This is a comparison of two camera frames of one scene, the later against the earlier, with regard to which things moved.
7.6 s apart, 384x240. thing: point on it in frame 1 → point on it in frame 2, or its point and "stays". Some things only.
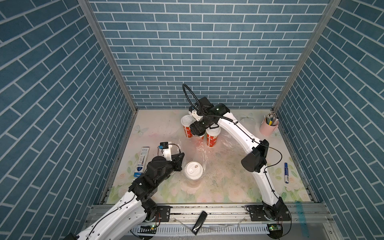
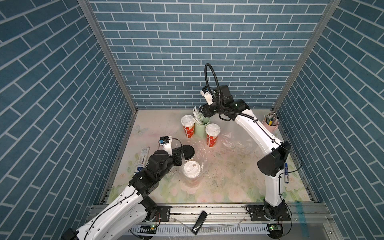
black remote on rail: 199,222 stays
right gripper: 196,126 → 205,110
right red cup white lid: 211,135 stays
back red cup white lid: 186,121 stays
